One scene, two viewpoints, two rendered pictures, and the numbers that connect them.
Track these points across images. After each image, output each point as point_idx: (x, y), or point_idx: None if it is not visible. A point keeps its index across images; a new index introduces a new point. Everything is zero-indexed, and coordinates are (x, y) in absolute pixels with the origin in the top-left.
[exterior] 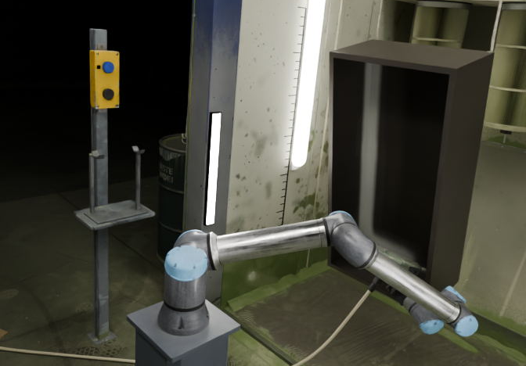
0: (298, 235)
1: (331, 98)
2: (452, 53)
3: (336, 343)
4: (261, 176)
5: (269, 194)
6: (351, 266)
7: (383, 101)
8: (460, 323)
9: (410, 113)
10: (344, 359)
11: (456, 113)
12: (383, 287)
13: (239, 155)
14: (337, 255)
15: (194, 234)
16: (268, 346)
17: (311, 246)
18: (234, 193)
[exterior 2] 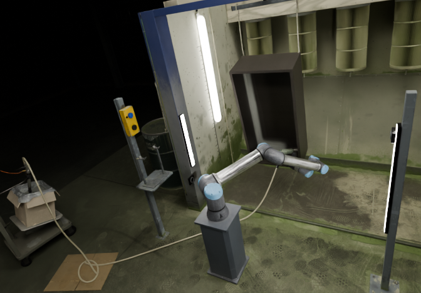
0: (250, 160)
1: (235, 91)
2: (284, 57)
3: (265, 193)
4: (205, 133)
5: (210, 139)
6: None
7: (254, 82)
8: (322, 169)
9: (268, 84)
10: (272, 198)
11: (295, 85)
12: None
13: (195, 128)
14: None
15: (205, 176)
16: None
17: (256, 163)
18: (197, 146)
